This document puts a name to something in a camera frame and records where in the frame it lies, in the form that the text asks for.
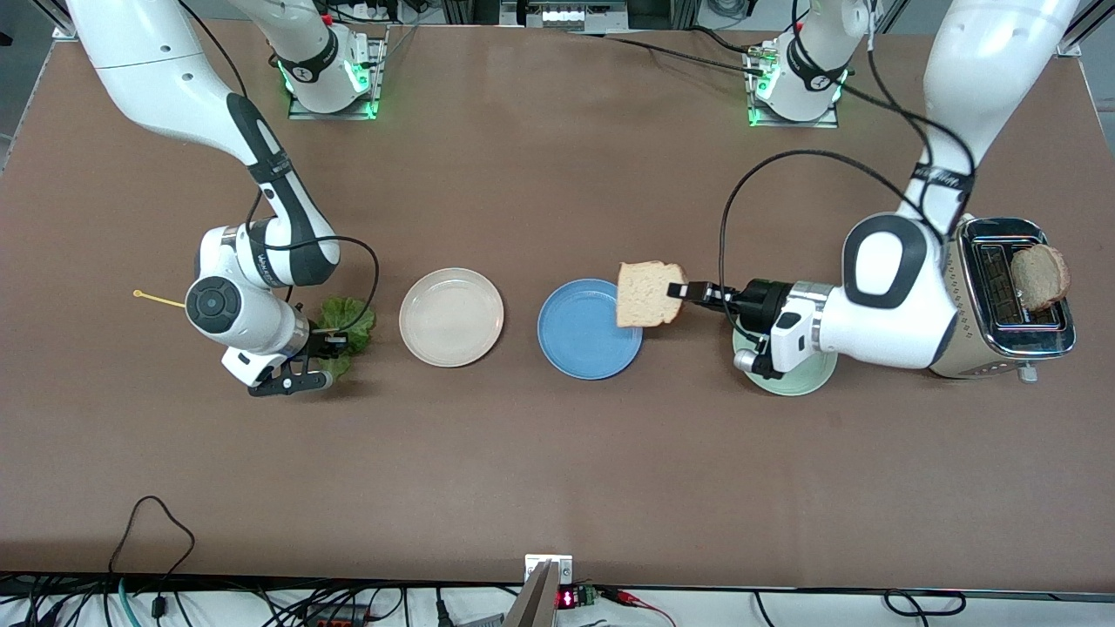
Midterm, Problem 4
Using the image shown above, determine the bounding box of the green lettuce leaf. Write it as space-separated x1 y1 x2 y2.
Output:
315 297 377 377

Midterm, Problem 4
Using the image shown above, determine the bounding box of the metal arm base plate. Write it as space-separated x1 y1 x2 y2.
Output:
287 22 389 121
749 44 841 130

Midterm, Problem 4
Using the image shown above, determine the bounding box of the black looped table cable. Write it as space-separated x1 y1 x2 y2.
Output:
109 496 196 602

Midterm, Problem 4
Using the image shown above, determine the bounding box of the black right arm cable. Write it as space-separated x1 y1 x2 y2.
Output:
179 0 382 336

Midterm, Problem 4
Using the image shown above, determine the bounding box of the beige round plate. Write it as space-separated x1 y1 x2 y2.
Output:
399 267 505 368

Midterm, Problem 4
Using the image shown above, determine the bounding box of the beige chrome toaster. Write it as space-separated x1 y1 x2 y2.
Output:
928 216 1078 382

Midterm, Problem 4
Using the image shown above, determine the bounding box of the metal table edge bracket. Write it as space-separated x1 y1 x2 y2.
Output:
524 554 574 586

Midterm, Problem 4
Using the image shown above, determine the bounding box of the black floor cable loop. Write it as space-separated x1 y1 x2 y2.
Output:
884 590 968 617

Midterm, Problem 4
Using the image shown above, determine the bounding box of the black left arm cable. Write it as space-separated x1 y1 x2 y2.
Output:
720 0 976 306

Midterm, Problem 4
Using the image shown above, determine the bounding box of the black base power cable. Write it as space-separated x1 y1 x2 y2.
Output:
566 30 772 78

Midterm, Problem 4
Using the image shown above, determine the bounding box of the brown toasted bread slice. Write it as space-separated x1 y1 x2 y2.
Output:
1010 244 1071 313

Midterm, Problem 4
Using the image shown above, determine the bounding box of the pale green round plate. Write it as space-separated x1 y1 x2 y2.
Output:
732 318 839 397

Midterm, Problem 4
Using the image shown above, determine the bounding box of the grey aluminium post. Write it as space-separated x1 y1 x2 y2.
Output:
505 562 558 627

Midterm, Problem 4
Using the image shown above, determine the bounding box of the grey control box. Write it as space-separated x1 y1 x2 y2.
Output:
501 0 628 31

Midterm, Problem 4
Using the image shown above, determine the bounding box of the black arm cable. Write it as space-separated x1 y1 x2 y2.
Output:
720 0 976 306
179 0 382 336

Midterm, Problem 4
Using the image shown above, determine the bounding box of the white bread slice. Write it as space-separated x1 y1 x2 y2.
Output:
616 260 689 329

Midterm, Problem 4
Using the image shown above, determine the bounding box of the blue round plate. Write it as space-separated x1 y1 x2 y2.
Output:
537 279 645 381

